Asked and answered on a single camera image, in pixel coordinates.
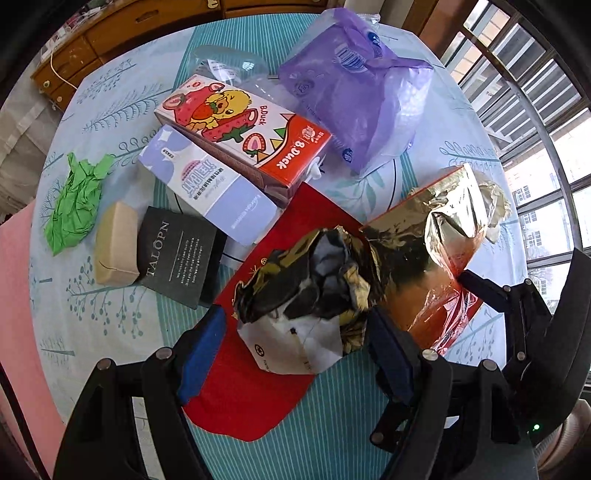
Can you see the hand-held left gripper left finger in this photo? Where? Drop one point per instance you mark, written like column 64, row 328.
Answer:
column 203, row 355

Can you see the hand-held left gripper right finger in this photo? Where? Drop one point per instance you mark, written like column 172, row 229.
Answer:
column 392, row 364

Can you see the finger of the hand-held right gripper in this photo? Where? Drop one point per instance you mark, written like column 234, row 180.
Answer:
column 482, row 285

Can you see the gold foil bag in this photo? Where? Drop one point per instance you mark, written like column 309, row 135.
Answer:
column 406, row 240

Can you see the black gold wrapper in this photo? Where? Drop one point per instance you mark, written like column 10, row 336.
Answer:
column 300, row 286

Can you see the purple plastic bag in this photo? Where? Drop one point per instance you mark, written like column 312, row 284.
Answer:
column 351, row 92

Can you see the strawberry print carton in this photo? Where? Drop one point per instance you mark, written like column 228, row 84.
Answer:
column 221, row 115

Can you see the red paper envelope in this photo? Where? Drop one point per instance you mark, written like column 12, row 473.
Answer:
column 244, row 397

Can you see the leaf print tablecloth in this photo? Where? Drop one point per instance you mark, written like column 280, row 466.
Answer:
column 115, row 332

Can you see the black cardboard box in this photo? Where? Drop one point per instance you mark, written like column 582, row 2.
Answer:
column 180, row 254

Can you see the beige small box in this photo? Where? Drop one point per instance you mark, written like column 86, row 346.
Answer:
column 115, row 244

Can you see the lavender cardboard box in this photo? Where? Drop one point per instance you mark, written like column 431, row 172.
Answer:
column 207, row 194

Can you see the pink cloth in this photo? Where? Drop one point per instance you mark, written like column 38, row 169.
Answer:
column 23, row 300

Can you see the crumpled green paper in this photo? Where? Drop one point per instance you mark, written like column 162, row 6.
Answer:
column 74, row 203

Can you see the clear labelled plastic packet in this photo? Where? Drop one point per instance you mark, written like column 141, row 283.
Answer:
column 226, row 64

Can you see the wooden dresser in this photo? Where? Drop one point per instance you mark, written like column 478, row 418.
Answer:
column 115, row 23

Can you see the window frame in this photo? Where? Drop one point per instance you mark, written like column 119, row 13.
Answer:
column 545, row 115

